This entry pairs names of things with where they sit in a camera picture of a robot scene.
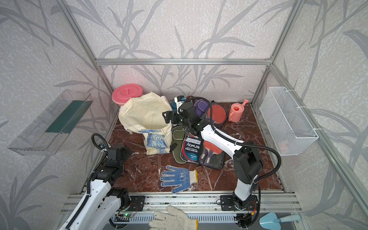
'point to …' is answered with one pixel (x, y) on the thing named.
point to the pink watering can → (236, 111)
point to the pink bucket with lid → (123, 93)
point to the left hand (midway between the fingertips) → (120, 151)
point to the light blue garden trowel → (270, 221)
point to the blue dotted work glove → (182, 177)
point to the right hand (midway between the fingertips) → (168, 111)
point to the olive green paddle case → (178, 133)
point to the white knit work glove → (175, 220)
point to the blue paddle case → (173, 106)
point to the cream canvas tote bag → (144, 114)
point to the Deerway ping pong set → (192, 147)
